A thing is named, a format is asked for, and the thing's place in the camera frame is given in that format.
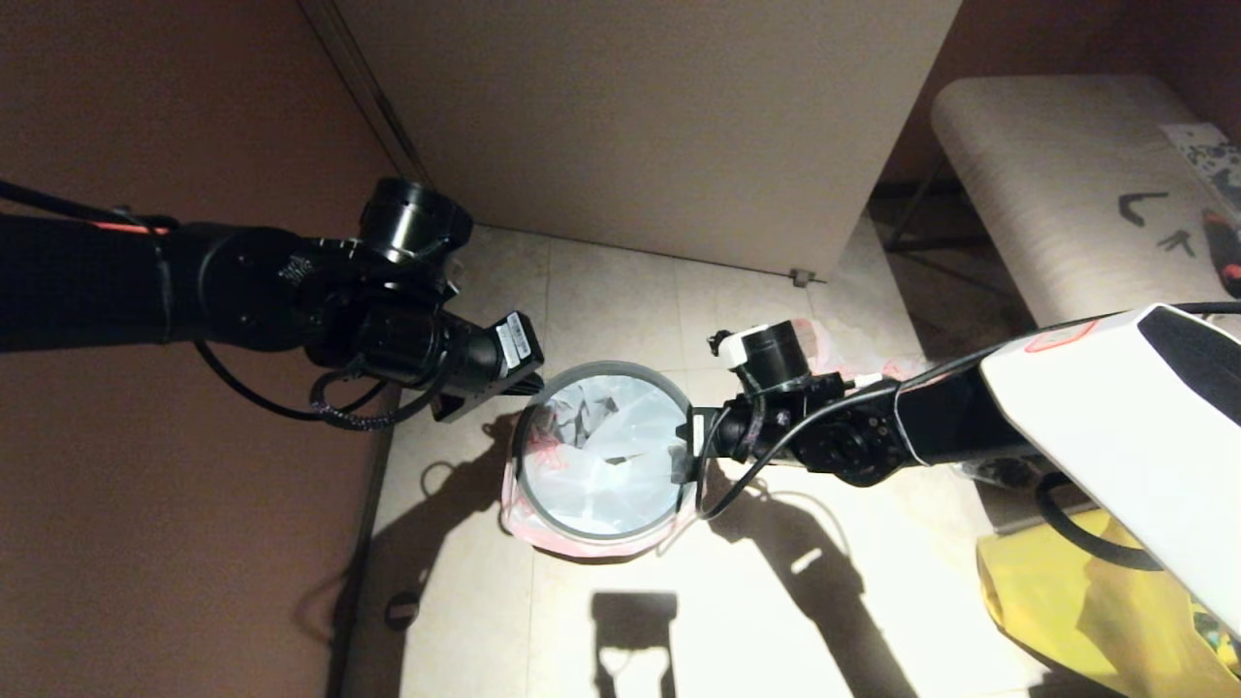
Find black cylindrical right wrist camera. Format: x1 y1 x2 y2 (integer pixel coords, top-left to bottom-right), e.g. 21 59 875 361
708 320 813 397

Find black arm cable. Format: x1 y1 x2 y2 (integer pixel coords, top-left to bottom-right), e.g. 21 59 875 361
0 178 466 432
693 301 1241 573

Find white trash bag red trim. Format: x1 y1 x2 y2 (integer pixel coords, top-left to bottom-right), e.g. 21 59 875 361
500 373 705 560

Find grey bin rim ring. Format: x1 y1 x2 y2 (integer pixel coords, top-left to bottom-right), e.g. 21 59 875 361
511 361 699 544

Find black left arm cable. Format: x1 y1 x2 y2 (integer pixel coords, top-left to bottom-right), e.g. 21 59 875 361
0 178 466 432

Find black cylindrical wrist camera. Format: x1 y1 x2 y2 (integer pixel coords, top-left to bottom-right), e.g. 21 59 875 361
708 320 813 397
359 177 474 268

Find red-printed plastic bag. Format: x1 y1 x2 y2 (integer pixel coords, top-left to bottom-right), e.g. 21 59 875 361
800 318 932 389

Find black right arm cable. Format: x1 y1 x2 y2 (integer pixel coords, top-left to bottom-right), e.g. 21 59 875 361
693 301 1241 573

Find black red handle screwdriver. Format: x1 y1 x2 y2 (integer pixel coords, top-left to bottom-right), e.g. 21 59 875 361
1204 208 1241 300

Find white patterned paper sheet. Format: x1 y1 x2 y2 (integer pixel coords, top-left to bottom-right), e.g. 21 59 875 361
1163 121 1241 206

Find clear plastic bag dark contents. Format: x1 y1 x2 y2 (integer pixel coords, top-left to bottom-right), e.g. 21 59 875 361
955 456 1058 489

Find black cylindrical left wrist camera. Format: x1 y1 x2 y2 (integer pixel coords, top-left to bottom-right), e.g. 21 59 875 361
359 177 474 268

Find yellow plastic bag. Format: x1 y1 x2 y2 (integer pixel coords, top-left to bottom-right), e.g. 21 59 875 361
977 509 1241 698

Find white door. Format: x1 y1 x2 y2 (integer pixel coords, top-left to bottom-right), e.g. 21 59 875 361
330 0 963 282

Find light wood-grain table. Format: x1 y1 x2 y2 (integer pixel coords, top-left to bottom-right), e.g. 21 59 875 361
884 74 1241 331

